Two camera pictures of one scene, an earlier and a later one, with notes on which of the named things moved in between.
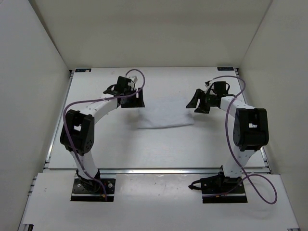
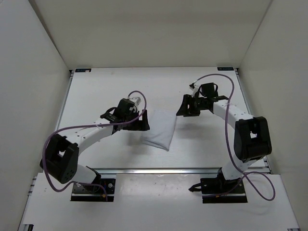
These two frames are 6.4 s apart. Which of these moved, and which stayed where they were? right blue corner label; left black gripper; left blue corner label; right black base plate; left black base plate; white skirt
Moved: white skirt; left black gripper
Stayed: left blue corner label; left black base plate; right black base plate; right blue corner label
